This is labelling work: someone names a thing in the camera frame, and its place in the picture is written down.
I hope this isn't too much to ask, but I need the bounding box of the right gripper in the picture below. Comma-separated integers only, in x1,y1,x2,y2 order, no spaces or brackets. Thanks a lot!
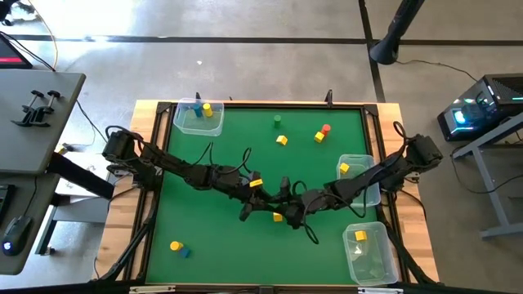
270,176,332,230

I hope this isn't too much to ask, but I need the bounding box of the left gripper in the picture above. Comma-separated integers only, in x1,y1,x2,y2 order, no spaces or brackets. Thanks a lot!
220,165,285,223

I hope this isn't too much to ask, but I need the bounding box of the clear plastic bin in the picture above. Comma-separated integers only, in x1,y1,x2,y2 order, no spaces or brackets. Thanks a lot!
335,154,382,209
172,97,226,138
342,221,400,287

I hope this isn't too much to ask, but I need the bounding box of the wooden table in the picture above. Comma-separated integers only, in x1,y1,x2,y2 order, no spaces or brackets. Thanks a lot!
94,100,440,285

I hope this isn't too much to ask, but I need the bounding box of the white box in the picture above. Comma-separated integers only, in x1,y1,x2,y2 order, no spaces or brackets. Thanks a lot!
54,151,114,198

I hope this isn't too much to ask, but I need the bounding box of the grey metal stand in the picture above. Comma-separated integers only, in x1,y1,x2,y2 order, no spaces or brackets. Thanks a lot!
35,195,108,256

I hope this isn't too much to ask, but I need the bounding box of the black beam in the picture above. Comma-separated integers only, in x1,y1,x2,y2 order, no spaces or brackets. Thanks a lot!
47,151,116,201

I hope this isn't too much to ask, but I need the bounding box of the black floor stand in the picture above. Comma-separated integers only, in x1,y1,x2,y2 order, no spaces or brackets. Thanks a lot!
369,0,426,66

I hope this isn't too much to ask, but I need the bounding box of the black RGB computer tower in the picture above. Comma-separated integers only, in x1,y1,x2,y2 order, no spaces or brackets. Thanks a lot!
436,73,523,143

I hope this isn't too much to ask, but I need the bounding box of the dark grey desk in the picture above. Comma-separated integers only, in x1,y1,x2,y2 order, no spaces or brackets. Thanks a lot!
0,173,61,276

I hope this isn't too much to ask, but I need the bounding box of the grey side table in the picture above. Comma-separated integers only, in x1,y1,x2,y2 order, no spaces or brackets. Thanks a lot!
0,68,87,176

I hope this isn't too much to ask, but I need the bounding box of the black C-clamp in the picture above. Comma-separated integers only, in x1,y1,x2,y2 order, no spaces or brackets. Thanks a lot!
11,89,45,126
28,89,62,128

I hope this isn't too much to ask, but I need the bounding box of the black computer mouse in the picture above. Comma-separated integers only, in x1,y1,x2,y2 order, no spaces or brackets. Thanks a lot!
2,215,33,257

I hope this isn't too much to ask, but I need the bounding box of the black keyboard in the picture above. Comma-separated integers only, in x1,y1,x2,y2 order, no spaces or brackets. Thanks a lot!
0,183,16,224

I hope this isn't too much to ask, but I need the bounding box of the black laptop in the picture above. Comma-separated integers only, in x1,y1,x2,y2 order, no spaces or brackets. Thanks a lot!
0,33,34,70

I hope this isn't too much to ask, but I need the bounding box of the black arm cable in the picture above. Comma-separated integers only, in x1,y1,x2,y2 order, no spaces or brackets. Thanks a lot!
239,146,253,175
301,220,320,246
199,140,214,165
392,120,411,144
105,124,144,144

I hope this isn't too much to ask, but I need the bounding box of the black table frame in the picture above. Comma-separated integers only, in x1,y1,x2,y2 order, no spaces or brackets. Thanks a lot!
138,100,387,292

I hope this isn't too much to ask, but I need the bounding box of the white metal bracket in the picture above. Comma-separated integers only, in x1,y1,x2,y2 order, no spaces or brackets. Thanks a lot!
129,285,177,294
359,287,404,294

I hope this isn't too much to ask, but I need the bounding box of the black frame strut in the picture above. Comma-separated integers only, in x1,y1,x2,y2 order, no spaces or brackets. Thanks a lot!
97,199,160,283
390,226,434,285

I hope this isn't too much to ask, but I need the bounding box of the black floor cable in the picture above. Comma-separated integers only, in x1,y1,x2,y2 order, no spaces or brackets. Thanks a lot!
0,30,57,73
394,59,479,82
451,167,523,196

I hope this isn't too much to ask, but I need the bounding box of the grey metal table frame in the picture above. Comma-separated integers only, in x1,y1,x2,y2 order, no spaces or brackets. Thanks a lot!
451,113,523,239

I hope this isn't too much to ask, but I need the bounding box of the yellow hanging cable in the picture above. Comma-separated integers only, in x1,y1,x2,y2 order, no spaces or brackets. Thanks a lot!
28,0,60,70

